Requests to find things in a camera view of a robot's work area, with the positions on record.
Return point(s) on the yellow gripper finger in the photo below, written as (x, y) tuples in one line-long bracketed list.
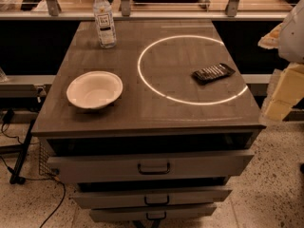
[(285, 91)]

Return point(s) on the white paper bowl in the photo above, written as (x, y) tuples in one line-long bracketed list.
[(94, 90)]

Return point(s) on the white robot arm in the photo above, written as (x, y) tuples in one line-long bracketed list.
[(291, 38)]

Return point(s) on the clear plastic water bottle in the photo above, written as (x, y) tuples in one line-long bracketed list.
[(104, 23)]

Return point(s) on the top grey drawer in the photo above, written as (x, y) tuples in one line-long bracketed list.
[(149, 167)]

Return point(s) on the grey drawer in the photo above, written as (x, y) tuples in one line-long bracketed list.
[(152, 197), (153, 212), (149, 167)]

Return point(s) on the grey drawer cabinet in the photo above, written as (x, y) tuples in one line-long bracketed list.
[(162, 109)]

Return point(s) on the middle grey drawer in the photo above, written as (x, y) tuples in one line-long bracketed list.
[(152, 197)]

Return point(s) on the bottom grey drawer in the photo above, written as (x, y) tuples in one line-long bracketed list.
[(153, 212)]

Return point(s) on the black stand leg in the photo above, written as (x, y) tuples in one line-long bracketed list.
[(15, 176)]

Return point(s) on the wire mesh basket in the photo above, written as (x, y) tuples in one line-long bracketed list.
[(44, 169)]

